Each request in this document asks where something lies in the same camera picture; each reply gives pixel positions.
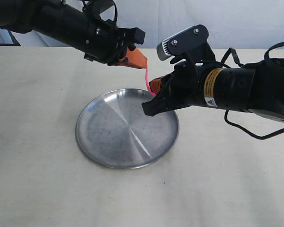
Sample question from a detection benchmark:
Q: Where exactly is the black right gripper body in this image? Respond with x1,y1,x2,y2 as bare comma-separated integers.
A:
141,44,217,117

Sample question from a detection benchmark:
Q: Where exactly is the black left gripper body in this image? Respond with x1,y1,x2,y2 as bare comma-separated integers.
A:
84,12,145,66

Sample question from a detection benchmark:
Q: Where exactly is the pink flexible stick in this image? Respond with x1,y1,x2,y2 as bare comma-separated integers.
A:
145,67,156,96

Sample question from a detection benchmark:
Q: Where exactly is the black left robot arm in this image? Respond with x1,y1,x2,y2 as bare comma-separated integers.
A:
0,0,148,69

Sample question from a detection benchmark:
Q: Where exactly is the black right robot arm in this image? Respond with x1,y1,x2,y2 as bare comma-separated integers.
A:
142,43,284,122

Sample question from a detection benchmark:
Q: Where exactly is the blue backdrop cloth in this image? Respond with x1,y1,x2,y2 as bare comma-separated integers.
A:
0,0,284,50

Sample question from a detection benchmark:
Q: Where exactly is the round metal plate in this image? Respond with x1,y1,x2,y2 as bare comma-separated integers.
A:
75,88,179,169

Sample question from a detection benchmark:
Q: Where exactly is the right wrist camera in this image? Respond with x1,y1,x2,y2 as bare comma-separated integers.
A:
156,24,210,61

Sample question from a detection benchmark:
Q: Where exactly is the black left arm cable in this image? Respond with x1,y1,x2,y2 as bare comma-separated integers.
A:
80,0,119,26

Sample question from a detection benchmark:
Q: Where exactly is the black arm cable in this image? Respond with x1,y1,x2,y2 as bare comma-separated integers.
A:
80,0,119,26
219,39,284,140

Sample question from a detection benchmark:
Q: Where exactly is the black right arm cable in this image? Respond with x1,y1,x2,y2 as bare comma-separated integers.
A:
219,39,284,140

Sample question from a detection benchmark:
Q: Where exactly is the dark frame behind table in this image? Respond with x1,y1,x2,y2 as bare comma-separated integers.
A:
0,29,21,46

